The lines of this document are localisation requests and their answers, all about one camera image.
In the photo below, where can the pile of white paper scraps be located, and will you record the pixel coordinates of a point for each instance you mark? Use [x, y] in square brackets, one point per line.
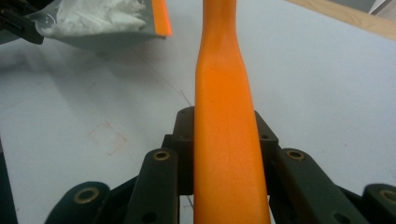
[99, 15]

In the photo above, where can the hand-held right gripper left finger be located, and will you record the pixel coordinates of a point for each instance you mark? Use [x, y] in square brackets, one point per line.
[185, 149]

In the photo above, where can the grey dustpan with orange edge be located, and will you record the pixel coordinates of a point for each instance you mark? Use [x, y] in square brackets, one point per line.
[124, 39]

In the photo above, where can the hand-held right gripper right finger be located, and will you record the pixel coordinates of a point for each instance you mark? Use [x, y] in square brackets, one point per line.
[267, 140]

